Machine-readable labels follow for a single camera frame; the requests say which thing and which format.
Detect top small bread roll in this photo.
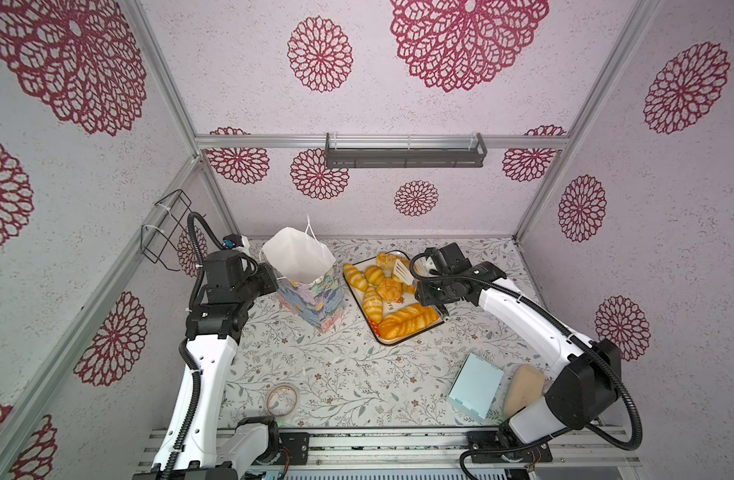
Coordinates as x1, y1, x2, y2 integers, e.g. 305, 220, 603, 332
376, 252, 410, 273

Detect small bread roll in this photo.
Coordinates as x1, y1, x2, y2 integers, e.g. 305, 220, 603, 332
364, 265, 386, 287
343, 264, 370, 292
376, 252, 410, 273

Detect long croissant bread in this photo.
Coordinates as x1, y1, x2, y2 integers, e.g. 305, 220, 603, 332
362, 285, 384, 324

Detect braided yellow bread loaf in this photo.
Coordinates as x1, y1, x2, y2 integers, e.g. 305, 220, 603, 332
378, 304, 440, 340

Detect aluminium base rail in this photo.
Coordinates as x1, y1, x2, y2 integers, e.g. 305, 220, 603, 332
132, 425, 644, 480

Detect round tape roll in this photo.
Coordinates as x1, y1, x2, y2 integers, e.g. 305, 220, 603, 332
266, 384, 299, 419

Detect black wall shelf rack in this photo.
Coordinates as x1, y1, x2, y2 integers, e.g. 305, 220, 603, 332
324, 134, 488, 169

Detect strawberry print serving tray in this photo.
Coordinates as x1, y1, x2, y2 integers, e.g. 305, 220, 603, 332
342, 250, 447, 346

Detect floral paper gift bag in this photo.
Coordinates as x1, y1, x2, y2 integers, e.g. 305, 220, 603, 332
261, 224, 345, 333

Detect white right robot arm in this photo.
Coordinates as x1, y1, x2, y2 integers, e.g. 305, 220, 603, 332
409, 243, 631, 448

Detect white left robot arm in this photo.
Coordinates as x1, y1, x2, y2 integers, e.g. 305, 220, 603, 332
150, 249, 278, 479

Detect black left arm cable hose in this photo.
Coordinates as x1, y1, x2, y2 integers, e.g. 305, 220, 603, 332
159, 211, 225, 480

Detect black wire wall basket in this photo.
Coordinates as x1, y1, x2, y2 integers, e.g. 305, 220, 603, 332
139, 189, 192, 272

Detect small bread roll middle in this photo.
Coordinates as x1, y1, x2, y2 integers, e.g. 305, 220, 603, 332
364, 265, 386, 287

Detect white slotted tongs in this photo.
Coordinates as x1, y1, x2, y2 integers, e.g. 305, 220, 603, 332
392, 258, 415, 286

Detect small bread roll left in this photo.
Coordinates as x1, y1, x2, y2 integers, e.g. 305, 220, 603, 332
343, 264, 370, 292

